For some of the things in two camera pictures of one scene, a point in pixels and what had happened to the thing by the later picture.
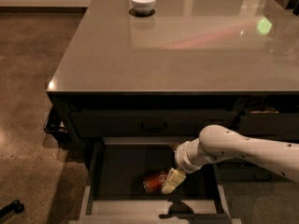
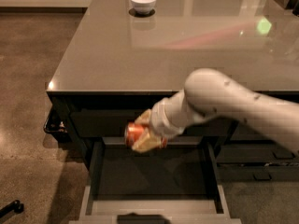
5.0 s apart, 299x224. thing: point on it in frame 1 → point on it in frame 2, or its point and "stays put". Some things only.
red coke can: [156, 183] → [132, 133]
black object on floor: [15, 207] stays put
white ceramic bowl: [143, 2] stays put
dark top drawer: [149, 123] stays put
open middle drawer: [113, 193] stays put
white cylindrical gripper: [181, 160] → [162, 120]
